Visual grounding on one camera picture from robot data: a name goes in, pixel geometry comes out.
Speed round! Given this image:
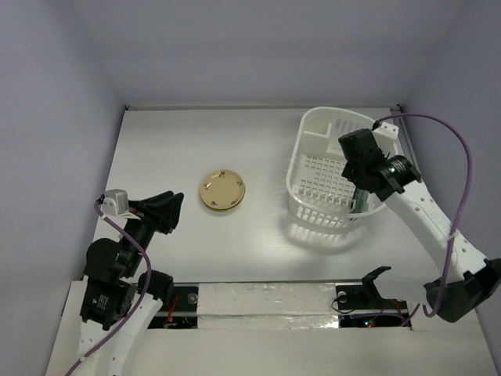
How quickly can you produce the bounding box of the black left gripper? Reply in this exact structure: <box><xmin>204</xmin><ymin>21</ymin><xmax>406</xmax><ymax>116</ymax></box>
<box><xmin>121</xmin><ymin>188</ymin><xmax>184</xmax><ymax>273</ymax></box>

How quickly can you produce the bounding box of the dark green patterned plate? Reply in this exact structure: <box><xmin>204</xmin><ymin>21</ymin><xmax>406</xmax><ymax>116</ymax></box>
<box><xmin>351</xmin><ymin>187</ymin><xmax>370</xmax><ymax>214</ymax></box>

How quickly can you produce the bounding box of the beige plate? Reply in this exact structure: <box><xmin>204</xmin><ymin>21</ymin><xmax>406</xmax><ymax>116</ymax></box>
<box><xmin>200</xmin><ymin>169</ymin><xmax>246</xmax><ymax>212</ymax></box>

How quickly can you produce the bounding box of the lime green plate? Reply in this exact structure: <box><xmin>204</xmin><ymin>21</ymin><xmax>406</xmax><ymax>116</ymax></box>
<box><xmin>204</xmin><ymin>198</ymin><xmax>243</xmax><ymax>213</ymax></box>

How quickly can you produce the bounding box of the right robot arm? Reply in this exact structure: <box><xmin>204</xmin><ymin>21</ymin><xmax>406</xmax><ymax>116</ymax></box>
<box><xmin>338</xmin><ymin>128</ymin><xmax>500</xmax><ymax>323</ymax></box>

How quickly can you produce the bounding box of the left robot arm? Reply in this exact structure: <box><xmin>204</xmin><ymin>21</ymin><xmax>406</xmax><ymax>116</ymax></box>
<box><xmin>67</xmin><ymin>189</ymin><xmax>184</xmax><ymax>375</ymax></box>

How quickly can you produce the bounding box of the white plastic dish rack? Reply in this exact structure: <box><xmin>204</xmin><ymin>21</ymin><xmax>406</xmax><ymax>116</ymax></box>
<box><xmin>286</xmin><ymin>107</ymin><xmax>386</xmax><ymax>230</ymax></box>

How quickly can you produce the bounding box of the white foam block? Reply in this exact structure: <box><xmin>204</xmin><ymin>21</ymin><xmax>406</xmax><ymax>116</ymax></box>
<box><xmin>196</xmin><ymin>282</ymin><xmax>339</xmax><ymax>331</ymax></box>

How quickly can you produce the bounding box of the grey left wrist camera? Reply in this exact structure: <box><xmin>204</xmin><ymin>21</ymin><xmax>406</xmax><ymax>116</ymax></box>
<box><xmin>99</xmin><ymin>189</ymin><xmax>130</xmax><ymax>217</ymax></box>

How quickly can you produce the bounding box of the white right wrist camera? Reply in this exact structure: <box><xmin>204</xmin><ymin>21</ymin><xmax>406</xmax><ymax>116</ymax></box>
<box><xmin>372</xmin><ymin>121</ymin><xmax>398</xmax><ymax>154</ymax></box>

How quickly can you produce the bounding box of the aluminium rail right edge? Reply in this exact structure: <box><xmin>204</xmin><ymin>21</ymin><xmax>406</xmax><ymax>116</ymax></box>
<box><xmin>391</xmin><ymin>117</ymin><xmax>416</xmax><ymax>163</ymax></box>

